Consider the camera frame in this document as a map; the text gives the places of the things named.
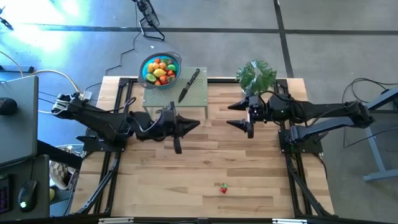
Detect black kitchen knife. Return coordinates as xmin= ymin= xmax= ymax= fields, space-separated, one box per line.
xmin=178 ymin=68 xmax=201 ymax=103

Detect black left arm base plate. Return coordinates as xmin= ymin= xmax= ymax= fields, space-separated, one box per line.
xmin=76 ymin=127 xmax=128 ymax=153

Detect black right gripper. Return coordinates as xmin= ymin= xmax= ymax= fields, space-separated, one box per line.
xmin=226 ymin=94 xmax=271 ymax=139

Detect dark desk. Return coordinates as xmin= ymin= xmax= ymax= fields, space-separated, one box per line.
xmin=0 ymin=154 xmax=50 ymax=220

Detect beige floor cable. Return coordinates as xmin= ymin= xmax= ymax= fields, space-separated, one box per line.
xmin=0 ymin=49 xmax=80 ymax=114

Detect grey side desk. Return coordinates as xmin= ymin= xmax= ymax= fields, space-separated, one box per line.
xmin=0 ymin=75 xmax=39 ymax=167

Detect checkered bag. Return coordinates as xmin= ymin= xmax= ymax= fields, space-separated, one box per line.
xmin=49 ymin=160 xmax=78 ymax=190

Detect black lit computer mouse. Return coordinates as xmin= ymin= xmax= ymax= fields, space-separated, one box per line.
xmin=17 ymin=180 xmax=38 ymax=213

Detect green perforated metal riser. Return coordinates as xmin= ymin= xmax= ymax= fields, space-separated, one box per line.
xmin=142 ymin=67 xmax=208 ymax=119

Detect black floor cable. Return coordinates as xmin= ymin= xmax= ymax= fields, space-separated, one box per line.
xmin=341 ymin=77 xmax=398 ymax=149

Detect blue collapsible colander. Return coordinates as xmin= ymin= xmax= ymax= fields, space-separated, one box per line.
xmin=138 ymin=51 xmax=183 ymax=91

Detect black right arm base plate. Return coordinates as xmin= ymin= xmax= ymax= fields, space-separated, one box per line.
xmin=278 ymin=129 xmax=330 ymax=154

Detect black keyboard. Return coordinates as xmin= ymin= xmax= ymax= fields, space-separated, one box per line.
xmin=0 ymin=174 xmax=13 ymax=215

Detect grey metal table frame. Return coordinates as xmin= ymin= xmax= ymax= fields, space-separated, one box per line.
xmin=362 ymin=85 xmax=398 ymax=183

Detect green plant in white pot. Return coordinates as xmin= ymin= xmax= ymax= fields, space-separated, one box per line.
xmin=235 ymin=59 xmax=278 ymax=96

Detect black aluminium table frame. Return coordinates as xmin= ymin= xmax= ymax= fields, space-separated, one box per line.
xmin=70 ymin=76 xmax=336 ymax=218

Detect black floor fan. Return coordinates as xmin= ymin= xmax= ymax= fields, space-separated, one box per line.
xmin=132 ymin=0 xmax=166 ymax=42

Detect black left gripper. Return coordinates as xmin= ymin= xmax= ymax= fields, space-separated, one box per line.
xmin=155 ymin=101 xmax=201 ymax=155

